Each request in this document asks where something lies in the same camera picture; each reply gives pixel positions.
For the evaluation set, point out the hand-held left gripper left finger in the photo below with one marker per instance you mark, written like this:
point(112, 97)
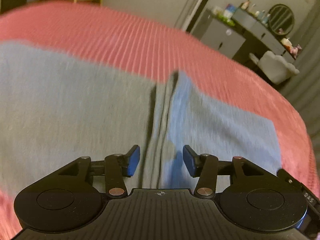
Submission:
point(132, 162)

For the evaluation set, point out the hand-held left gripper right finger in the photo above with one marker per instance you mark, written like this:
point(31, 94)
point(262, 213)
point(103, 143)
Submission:
point(190, 162)

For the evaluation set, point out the grey sweatpants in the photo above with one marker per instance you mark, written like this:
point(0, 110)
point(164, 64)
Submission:
point(62, 110)

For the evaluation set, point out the grey curtain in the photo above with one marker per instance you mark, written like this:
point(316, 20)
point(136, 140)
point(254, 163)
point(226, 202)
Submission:
point(305, 67)

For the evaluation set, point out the pink ribbed blanket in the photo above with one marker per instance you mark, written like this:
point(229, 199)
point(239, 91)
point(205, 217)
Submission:
point(125, 32)

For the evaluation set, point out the grey nightstand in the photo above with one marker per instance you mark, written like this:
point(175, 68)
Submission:
point(220, 35)

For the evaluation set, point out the green dish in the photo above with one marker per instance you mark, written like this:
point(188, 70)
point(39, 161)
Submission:
point(225, 19)

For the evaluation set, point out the pink plush toy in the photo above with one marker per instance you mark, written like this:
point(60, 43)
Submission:
point(296, 50)

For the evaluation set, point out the grey vanity dresser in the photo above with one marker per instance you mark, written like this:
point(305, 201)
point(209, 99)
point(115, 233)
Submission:
point(262, 31)

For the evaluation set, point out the white cup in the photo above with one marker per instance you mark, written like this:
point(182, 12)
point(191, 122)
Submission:
point(216, 10)

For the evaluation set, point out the blue and white box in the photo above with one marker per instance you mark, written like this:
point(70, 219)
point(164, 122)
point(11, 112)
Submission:
point(230, 10)

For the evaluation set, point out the blue bottle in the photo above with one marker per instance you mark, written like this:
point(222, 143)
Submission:
point(267, 18)

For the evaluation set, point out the round mirror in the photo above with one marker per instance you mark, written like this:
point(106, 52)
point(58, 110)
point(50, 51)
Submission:
point(281, 20)

